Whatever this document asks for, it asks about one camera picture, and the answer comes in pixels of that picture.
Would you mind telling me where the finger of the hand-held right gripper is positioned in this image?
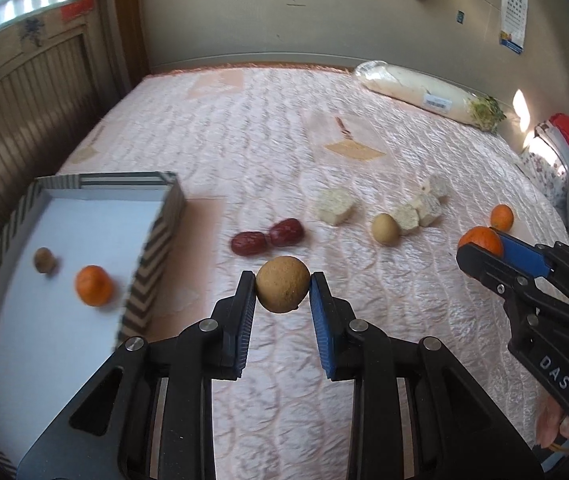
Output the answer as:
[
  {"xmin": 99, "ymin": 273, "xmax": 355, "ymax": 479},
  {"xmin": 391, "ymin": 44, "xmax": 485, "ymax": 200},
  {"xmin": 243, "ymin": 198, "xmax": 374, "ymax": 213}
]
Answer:
[
  {"xmin": 456, "ymin": 242, "xmax": 546, "ymax": 312},
  {"xmin": 495, "ymin": 231, "xmax": 569, "ymax": 282}
]

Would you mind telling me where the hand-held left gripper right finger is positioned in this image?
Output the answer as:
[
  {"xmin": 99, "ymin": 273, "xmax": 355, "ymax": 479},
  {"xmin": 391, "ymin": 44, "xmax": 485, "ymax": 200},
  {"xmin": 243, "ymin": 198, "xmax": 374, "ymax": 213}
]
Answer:
[{"xmin": 309, "ymin": 271, "xmax": 545, "ymax": 480}]

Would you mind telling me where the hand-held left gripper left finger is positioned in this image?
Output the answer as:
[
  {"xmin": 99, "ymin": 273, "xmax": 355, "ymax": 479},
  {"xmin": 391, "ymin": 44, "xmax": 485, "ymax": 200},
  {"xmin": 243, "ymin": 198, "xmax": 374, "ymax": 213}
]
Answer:
[{"xmin": 17, "ymin": 271, "xmax": 258, "ymax": 480}]

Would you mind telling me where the orange tangerine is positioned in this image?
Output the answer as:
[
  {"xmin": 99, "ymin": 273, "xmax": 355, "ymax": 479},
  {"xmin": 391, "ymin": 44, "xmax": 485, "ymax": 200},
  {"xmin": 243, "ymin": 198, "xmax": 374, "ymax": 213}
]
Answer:
[
  {"xmin": 491, "ymin": 204, "xmax": 514, "ymax": 231},
  {"xmin": 458, "ymin": 226, "xmax": 504, "ymax": 259},
  {"xmin": 75, "ymin": 265, "xmax": 114, "ymax": 307}
]

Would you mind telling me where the large brown longan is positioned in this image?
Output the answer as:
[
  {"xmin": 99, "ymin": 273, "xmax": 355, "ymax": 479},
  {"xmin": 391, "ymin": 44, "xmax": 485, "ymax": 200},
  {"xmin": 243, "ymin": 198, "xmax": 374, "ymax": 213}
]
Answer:
[{"xmin": 256, "ymin": 256, "xmax": 311, "ymax": 314}]

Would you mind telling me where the pale brown longan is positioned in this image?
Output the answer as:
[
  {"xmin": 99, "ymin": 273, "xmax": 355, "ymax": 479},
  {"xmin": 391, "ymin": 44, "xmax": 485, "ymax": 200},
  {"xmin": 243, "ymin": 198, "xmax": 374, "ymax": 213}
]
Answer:
[{"xmin": 371, "ymin": 213, "xmax": 402, "ymax": 246}]

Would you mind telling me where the small dark longan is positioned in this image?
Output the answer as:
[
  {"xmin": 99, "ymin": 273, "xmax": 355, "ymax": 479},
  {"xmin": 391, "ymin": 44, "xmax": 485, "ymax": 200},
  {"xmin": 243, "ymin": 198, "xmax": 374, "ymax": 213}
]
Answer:
[{"xmin": 33, "ymin": 247, "xmax": 56, "ymax": 275}]

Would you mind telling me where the striped rim white box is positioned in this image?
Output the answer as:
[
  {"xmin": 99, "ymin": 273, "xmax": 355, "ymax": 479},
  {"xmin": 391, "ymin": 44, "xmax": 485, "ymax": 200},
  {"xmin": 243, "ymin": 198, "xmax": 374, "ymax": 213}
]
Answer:
[{"xmin": 0, "ymin": 172, "xmax": 186, "ymax": 478}]

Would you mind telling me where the person's right hand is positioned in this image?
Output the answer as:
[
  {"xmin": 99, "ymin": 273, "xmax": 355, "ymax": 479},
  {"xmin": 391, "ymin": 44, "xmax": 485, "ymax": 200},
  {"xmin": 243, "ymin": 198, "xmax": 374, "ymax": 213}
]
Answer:
[{"xmin": 536, "ymin": 397, "xmax": 569, "ymax": 462}]

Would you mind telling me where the red date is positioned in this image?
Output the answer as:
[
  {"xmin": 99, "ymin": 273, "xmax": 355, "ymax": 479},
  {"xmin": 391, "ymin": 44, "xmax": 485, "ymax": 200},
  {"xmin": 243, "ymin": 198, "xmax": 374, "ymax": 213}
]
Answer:
[
  {"xmin": 269, "ymin": 218, "xmax": 304, "ymax": 248},
  {"xmin": 230, "ymin": 230, "xmax": 268, "ymax": 258}
]

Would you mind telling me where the plastic wrapped white radish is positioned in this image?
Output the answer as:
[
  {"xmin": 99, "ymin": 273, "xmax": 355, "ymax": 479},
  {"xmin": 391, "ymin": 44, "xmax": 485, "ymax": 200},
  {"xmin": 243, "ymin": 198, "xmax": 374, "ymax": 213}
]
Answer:
[{"xmin": 355, "ymin": 60, "xmax": 508, "ymax": 133}]

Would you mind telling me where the wooden slatted panel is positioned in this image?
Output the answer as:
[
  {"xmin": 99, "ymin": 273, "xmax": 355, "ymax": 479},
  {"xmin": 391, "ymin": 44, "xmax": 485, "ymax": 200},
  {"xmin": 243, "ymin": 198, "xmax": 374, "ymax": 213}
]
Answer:
[{"xmin": 0, "ymin": 25, "xmax": 102, "ymax": 281}]

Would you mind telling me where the red paper strip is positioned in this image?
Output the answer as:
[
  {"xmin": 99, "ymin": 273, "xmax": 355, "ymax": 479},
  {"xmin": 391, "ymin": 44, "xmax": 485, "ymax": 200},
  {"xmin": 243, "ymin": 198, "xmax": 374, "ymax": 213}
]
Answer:
[{"xmin": 61, "ymin": 0, "xmax": 96, "ymax": 22}]

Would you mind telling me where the wall calendar poster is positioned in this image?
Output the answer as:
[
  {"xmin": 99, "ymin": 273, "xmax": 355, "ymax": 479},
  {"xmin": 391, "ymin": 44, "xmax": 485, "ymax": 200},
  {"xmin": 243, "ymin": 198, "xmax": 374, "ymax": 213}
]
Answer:
[{"xmin": 499, "ymin": 0, "xmax": 530, "ymax": 53}]

